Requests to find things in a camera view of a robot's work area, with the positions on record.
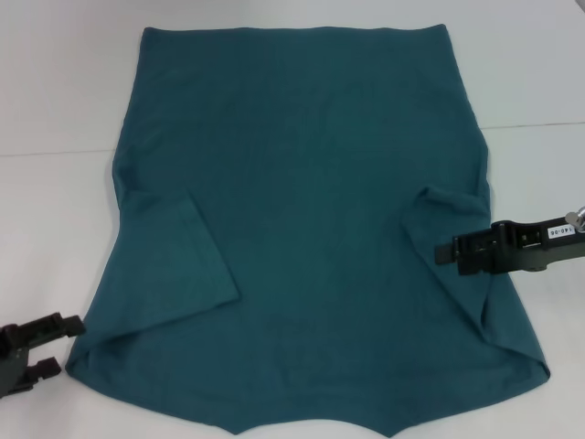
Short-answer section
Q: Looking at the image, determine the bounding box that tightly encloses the teal blue shirt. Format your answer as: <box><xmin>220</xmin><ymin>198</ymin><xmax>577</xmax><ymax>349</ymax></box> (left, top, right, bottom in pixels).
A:
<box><xmin>63</xmin><ymin>25</ymin><xmax>552</xmax><ymax>412</ymax></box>

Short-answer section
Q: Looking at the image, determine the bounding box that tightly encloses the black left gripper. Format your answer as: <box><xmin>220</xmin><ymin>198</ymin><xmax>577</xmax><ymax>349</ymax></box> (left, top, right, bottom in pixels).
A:
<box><xmin>0</xmin><ymin>311</ymin><xmax>88</xmax><ymax>400</ymax></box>

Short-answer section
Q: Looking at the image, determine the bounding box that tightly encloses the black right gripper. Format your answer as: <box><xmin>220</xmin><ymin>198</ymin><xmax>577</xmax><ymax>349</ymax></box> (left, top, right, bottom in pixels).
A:
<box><xmin>433</xmin><ymin>219</ymin><xmax>585</xmax><ymax>277</ymax></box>

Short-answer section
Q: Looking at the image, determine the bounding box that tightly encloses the silver cable connector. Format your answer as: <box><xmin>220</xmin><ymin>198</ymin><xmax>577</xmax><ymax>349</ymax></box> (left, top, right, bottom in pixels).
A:
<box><xmin>563</xmin><ymin>205</ymin><xmax>585</xmax><ymax>232</ymax></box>

